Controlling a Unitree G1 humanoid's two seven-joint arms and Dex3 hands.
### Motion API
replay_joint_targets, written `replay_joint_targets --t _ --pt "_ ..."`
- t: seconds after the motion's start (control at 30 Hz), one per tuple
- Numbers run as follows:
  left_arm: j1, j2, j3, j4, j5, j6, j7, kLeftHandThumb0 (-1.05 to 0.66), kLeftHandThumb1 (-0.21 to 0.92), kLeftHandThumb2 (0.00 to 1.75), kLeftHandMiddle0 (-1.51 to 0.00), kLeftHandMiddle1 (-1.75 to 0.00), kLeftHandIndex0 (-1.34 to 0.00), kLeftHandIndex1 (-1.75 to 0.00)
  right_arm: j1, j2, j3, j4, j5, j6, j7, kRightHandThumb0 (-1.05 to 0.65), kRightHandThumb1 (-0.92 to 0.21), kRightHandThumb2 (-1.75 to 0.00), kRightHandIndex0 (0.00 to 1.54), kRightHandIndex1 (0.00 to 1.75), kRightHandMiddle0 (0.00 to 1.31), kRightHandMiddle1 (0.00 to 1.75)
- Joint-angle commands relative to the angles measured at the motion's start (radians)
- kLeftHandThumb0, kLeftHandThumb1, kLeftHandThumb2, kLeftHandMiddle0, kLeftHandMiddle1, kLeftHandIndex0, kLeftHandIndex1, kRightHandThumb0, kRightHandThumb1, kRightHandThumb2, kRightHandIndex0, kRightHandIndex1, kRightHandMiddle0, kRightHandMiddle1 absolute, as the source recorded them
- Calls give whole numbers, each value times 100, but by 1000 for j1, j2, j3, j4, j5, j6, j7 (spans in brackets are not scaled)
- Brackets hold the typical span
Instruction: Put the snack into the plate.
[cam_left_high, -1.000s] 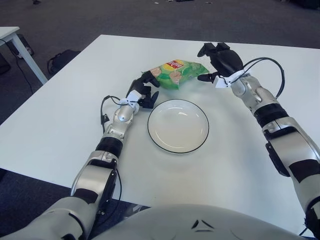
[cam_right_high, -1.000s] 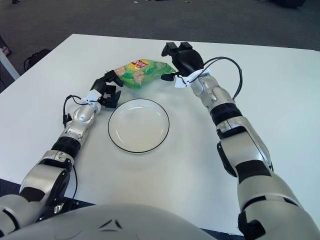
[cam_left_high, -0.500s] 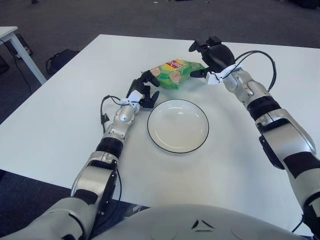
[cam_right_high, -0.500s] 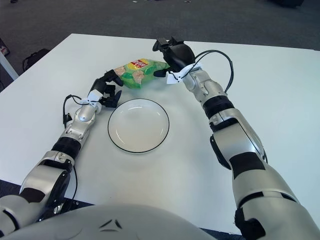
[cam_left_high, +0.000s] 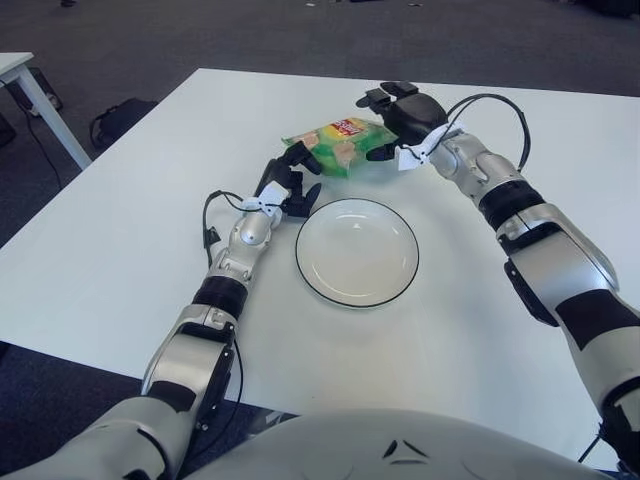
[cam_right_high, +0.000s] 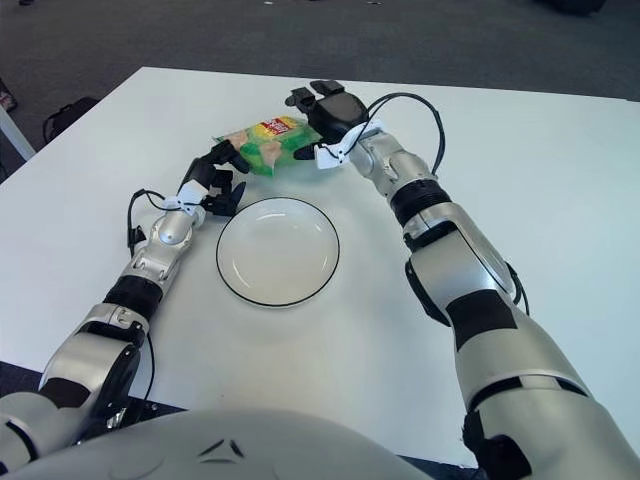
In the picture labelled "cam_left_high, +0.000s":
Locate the thin black floor cable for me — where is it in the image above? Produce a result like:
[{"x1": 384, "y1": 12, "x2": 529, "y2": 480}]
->
[{"x1": 22, "y1": 107, "x2": 64, "y2": 189}]

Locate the white plate with black rim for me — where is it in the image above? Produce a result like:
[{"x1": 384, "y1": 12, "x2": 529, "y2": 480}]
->
[{"x1": 294, "y1": 198, "x2": 420, "y2": 307}]

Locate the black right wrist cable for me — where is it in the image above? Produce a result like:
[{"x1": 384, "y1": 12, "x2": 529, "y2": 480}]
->
[{"x1": 439, "y1": 93, "x2": 532, "y2": 174}]

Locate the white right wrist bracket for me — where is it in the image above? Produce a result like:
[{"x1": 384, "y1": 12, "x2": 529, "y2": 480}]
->
[{"x1": 394, "y1": 124, "x2": 464, "y2": 172}]

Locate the black backpack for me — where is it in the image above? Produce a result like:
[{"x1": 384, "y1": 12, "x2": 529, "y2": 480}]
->
[{"x1": 89, "y1": 98, "x2": 159, "y2": 149}]

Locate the grey robot torso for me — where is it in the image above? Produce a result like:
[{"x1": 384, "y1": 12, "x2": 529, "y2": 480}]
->
[{"x1": 184, "y1": 408, "x2": 621, "y2": 480}]

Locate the white side table leg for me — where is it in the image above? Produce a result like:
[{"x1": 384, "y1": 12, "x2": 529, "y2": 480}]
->
[{"x1": 0, "y1": 52, "x2": 92, "y2": 171}]

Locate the black left elbow cable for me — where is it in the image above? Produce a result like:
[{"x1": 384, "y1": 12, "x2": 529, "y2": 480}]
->
[{"x1": 199, "y1": 344, "x2": 245, "y2": 451}]

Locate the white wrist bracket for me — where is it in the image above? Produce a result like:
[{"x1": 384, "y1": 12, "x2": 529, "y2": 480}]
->
[
  {"x1": 243, "y1": 183, "x2": 291, "y2": 219},
  {"x1": 394, "y1": 124, "x2": 464, "y2": 172}
]

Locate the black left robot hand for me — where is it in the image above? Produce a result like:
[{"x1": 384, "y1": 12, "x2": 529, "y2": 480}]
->
[{"x1": 257, "y1": 141, "x2": 324, "y2": 219}]

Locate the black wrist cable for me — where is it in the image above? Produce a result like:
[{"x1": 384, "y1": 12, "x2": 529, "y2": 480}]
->
[
  {"x1": 202, "y1": 191, "x2": 261, "y2": 261},
  {"x1": 439, "y1": 93, "x2": 532, "y2": 174}
]

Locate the green chips bag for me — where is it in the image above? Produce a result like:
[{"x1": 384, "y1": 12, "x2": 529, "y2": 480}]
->
[{"x1": 279, "y1": 116, "x2": 401, "y2": 180}]

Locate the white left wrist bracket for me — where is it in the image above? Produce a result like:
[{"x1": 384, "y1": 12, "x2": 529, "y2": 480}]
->
[{"x1": 243, "y1": 183, "x2": 291, "y2": 219}]

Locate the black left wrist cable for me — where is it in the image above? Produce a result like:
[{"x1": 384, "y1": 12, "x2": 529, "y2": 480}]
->
[{"x1": 202, "y1": 191, "x2": 261, "y2": 261}]

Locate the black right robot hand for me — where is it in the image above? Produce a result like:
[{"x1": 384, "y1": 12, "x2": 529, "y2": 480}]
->
[{"x1": 355, "y1": 80, "x2": 449, "y2": 162}]

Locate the black wheeled base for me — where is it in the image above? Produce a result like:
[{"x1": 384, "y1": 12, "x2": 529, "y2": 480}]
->
[{"x1": 9, "y1": 67, "x2": 64, "y2": 119}]

